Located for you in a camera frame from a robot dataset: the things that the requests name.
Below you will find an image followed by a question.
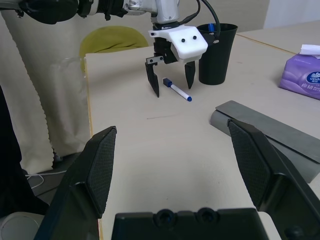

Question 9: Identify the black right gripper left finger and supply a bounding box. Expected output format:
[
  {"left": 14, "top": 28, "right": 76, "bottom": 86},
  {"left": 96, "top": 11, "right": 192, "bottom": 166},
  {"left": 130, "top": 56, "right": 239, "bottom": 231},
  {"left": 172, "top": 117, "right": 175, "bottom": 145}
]
[{"left": 33, "top": 125, "right": 118, "bottom": 240}]

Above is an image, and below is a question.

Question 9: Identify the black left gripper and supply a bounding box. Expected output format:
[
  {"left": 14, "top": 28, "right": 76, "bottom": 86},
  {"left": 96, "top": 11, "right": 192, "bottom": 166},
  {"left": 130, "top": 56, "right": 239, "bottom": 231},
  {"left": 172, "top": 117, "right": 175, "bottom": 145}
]
[{"left": 144, "top": 22, "right": 197, "bottom": 98}]

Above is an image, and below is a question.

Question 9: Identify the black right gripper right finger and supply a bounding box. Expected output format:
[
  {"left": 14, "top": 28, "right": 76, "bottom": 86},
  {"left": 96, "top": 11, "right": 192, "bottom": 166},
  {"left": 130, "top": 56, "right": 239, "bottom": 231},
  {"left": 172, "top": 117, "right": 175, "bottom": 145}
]
[{"left": 226, "top": 118, "right": 320, "bottom": 240}]

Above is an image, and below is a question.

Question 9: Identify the white marker blue cap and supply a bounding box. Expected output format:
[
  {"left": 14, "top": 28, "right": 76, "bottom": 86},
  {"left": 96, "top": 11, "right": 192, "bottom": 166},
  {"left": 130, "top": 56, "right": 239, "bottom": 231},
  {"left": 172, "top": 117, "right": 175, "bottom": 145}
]
[{"left": 162, "top": 77, "right": 193, "bottom": 103}]

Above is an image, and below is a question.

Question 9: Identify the grey glasses case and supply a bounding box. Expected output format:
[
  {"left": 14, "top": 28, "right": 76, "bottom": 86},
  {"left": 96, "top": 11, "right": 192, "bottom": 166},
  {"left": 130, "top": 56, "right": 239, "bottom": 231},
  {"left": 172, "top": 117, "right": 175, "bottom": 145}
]
[{"left": 209, "top": 100, "right": 320, "bottom": 184}]

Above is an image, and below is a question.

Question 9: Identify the black plastic cup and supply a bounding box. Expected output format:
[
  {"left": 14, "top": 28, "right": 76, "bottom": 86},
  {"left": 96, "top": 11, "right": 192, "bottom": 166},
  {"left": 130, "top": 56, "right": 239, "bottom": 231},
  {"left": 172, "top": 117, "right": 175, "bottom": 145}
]
[{"left": 196, "top": 22, "right": 239, "bottom": 87}]

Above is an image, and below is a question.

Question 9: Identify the black robot waist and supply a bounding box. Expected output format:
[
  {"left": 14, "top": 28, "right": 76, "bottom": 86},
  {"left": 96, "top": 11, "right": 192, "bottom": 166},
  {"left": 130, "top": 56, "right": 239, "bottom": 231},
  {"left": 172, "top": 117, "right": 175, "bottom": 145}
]
[{"left": 0, "top": 84, "right": 50, "bottom": 219}]

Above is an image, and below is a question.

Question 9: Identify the grey robot torso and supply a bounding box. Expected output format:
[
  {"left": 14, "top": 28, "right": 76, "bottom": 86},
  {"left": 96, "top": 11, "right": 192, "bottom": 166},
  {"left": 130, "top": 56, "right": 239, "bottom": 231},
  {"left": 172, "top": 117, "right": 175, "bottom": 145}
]
[{"left": 0, "top": 211, "right": 47, "bottom": 240}]

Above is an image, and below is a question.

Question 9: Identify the purple tissue pack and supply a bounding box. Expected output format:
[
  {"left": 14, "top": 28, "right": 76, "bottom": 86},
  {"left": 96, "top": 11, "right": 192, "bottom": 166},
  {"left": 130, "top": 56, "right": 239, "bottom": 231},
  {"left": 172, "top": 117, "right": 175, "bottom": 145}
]
[{"left": 278, "top": 44, "right": 320, "bottom": 101}]

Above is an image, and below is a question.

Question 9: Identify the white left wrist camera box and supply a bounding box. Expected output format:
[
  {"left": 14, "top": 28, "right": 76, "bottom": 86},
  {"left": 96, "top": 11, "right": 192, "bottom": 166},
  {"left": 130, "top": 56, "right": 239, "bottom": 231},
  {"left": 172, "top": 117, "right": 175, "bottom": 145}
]
[{"left": 147, "top": 25, "right": 209, "bottom": 62}]

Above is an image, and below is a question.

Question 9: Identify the thin white cable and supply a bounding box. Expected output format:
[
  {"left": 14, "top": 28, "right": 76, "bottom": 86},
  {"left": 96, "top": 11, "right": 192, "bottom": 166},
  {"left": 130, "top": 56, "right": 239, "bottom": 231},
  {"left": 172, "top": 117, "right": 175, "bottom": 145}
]
[{"left": 24, "top": 169, "right": 68, "bottom": 190}]

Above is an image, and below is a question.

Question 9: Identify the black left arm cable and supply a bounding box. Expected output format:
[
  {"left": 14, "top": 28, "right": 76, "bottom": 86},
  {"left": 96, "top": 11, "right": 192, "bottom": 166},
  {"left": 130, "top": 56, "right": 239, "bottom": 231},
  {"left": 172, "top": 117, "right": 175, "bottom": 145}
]
[{"left": 178, "top": 0, "right": 221, "bottom": 41}]

